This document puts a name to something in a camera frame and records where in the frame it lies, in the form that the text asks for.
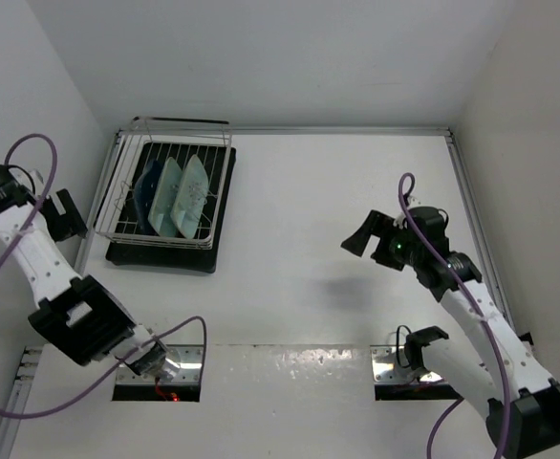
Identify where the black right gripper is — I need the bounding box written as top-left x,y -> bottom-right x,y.
341,209 -> 421,271

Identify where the dark blue leaf plate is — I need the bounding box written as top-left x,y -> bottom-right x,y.
133,160 -> 162,235

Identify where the light green plate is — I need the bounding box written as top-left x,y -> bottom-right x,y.
170,156 -> 209,239
148,158 -> 183,237

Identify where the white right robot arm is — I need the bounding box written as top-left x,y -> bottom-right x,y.
341,207 -> 560,458

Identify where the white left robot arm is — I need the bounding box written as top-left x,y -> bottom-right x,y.
0,164 -> 180,383

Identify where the black drain tray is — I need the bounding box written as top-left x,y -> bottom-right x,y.
105,147 -> 237,273

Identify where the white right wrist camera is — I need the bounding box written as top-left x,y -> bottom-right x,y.
402,194 -> 422,208

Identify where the white wire dish rack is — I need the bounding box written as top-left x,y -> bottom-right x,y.
95,116 -> 232,251

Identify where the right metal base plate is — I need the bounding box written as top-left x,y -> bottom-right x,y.
370,345 -> 445,386

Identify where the metal base plate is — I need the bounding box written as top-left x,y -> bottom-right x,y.
370,345 -> 445,386
115,344 -> 204,386

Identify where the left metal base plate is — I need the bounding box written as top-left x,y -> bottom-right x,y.
115,344 -> 204,386

